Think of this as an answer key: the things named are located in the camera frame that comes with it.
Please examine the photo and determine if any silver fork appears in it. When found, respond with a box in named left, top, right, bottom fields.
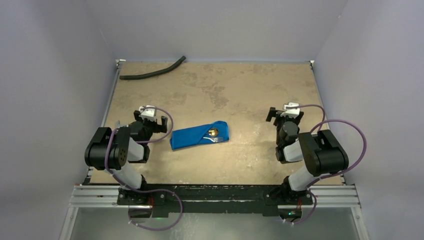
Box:
left=203, top=136, right=224, bottom=143

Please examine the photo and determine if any blue cloth napkin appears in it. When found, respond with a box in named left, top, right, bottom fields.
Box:
left=169, top=120, right=230, bottom=150

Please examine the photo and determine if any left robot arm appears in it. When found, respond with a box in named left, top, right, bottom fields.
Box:
left=84, top=109, right=168, bottom=205

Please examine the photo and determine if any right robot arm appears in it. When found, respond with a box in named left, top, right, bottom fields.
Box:
left=265, top=105, right=349, bottom=204

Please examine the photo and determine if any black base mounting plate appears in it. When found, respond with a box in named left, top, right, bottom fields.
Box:
left=117, top=183, right=313, bottom=218

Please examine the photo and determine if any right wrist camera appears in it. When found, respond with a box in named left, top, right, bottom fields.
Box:
left=280, top=102, right=300, bottom=118

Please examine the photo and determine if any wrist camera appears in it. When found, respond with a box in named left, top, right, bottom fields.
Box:
left=138, top=105, right=157, bottom=122
left=280, top=102, right=300, bottom=118

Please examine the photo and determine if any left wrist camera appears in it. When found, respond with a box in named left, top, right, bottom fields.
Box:
left=138, top=105, right=157, bottom=122

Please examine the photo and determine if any black foam hose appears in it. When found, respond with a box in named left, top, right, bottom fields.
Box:
left=119, top=55, right=187, bottom=81

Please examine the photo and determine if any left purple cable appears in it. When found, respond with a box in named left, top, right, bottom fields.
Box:
left=104, top=106, right=184, bottom=232

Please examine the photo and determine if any aluminium frame rail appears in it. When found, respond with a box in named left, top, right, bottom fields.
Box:
left=69, top=184, right=360, bottom=209

